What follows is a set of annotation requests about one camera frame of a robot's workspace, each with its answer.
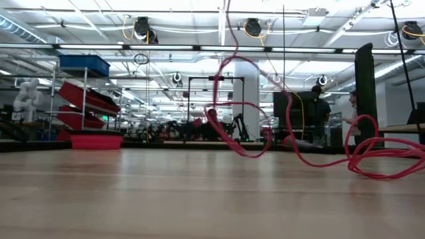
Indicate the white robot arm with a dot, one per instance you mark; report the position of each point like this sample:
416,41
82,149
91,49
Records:
26,99

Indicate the small black robot arm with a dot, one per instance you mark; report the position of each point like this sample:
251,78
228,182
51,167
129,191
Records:
239,124

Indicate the person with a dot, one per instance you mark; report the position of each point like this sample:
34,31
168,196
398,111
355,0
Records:
352,106
212,129
322,109

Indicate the white building column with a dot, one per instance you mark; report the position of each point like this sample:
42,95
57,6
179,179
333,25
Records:
250,86

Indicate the black equipment cabinet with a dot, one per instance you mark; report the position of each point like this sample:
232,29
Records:
280,106

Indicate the long overhead light bar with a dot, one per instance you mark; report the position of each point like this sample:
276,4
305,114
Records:
166,47

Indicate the grey work glove red cuff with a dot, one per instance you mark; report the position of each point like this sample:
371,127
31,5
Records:
307,144

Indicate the red plastic bin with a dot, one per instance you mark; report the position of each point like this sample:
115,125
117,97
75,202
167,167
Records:
96,142

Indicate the red shelf bin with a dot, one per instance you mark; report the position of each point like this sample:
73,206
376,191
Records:
74,120
86,98

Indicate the metal shelf rack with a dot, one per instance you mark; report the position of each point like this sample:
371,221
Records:
84,86

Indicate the blue plastic bin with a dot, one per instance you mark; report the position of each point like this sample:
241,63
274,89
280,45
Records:
84,64

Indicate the wooden workbench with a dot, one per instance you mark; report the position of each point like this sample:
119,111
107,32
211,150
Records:
398,128

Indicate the black gantry frame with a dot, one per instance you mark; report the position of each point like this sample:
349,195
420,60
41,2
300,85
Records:
199,78

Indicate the black aluminium table frame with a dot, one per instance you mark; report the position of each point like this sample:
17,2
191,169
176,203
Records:
40,146

